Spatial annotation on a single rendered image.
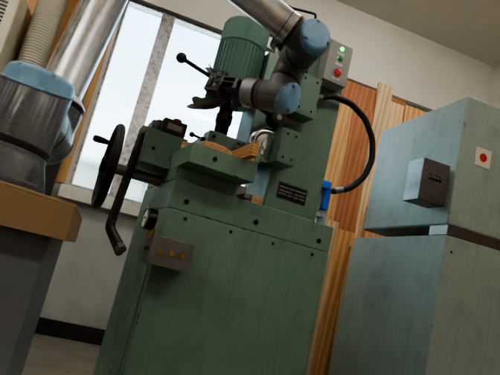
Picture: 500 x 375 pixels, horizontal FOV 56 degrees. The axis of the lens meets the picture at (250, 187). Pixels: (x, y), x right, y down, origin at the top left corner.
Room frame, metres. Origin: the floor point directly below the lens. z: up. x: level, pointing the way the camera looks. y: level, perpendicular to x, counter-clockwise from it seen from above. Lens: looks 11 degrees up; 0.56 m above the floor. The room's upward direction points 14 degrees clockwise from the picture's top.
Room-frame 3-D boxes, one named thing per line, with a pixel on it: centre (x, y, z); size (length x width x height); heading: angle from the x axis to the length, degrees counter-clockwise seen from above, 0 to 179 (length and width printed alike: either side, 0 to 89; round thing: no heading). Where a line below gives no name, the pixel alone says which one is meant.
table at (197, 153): (1.60, 0.25, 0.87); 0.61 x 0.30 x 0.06; 22
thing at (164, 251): (1.36, 0.18, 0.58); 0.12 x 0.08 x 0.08; 112
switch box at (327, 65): (1.64, -0.20, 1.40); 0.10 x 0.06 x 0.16; 112
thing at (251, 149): (1.59, 0.13, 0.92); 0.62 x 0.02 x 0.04; 22
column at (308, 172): (1.76, -0.12, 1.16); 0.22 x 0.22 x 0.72; 22
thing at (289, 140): (1.57, -0.08, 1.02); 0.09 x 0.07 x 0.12; 22
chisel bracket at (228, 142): (1.66, 0.13, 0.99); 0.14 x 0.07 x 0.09; 112
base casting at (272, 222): (1.70, 0.04, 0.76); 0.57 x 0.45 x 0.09; 112
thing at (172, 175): (1.63, 0.21, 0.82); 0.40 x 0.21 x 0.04; 22
